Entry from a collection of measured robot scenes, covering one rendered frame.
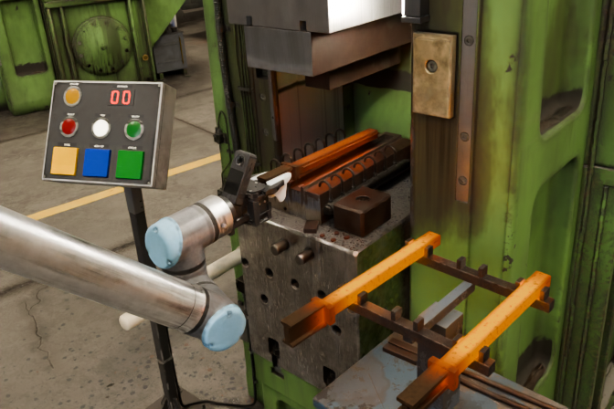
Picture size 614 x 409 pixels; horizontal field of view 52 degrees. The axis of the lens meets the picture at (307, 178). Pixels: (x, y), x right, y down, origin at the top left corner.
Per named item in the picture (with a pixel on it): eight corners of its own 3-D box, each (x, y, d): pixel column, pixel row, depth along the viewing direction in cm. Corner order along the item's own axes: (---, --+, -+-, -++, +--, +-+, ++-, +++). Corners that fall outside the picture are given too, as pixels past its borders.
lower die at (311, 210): (321, 225, 148) (319, 192, 145) (260, 204, 160) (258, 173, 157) (416, 166, 177) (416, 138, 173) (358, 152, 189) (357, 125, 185)
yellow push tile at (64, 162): (74, 175, 168) (77, 147, 169) (50, 173, 171) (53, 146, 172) (78, 176, 170) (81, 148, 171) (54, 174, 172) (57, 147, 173)
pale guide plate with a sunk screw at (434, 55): (449, 119, 129) (451, 36, 123) (411, 112, 135) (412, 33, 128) (454, 116, 131) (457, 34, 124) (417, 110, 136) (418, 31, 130)
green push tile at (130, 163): (139, 179, 164) (143, 151, 164) (114, 177, 165) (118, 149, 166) (143, 180, 165) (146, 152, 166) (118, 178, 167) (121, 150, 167)
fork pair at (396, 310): (418, 332, 104) (418, 322, 103) (390, 319, 108) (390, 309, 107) (487, 274, 119) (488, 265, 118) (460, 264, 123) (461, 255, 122)
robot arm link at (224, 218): (186, 197, 130) (218, 209, 125) (205, 189, 134) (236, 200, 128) (193, 235, 134) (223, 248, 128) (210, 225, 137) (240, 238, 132)
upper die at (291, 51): (312, 77, 134) (310, 32, 130) (247, 67, 146) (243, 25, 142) (418, 39, 162) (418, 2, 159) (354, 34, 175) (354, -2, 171)
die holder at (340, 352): (360, 412, 153) (355, 253, 135) (250, 351, 176) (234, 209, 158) (470, 303, 191) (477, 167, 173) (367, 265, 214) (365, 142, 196)
